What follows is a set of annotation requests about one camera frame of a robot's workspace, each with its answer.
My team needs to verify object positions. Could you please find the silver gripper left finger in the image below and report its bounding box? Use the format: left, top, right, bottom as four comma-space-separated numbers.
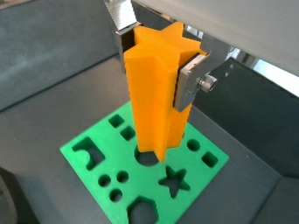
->
104, 0, 140, 72

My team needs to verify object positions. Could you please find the orange star-shaped block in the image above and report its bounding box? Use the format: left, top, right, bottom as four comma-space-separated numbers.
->
124, 22, 202, 161

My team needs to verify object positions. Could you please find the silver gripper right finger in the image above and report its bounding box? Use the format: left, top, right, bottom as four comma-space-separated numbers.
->
174, 34, 234, 112

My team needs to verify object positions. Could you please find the green shape sorter board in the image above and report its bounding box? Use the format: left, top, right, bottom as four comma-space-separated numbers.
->
60, 103, 230, 224

